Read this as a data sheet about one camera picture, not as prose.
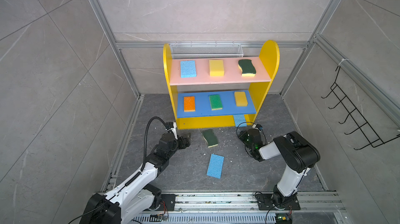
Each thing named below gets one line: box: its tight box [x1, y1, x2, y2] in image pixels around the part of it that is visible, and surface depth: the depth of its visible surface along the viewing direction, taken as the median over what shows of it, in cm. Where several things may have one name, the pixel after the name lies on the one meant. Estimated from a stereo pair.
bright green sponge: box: [208, 94, 223, 111], surface depth 97 cm
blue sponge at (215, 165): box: [206, 153, 225, 179], surface depth 85 cm
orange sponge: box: [183, 95, 196, 112], surface depth 95 cm
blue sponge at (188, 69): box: [180, 60, 197, 79], surface depth 76 cm
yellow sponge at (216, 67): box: [209, 59, 225, 77], surface depth 75 cm
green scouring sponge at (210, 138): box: [201, 128, 219, 148], surface depth 97 cm
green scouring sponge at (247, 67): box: [238, 59, 257, 78], surface depth 76 cm
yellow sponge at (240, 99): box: [234, 91, 249, 107], surface depth 97 cm
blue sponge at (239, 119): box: [233, 114, 247, 128], surface depth 106 cm
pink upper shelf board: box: [169, 56, 272, 86], surface depth 75 cm
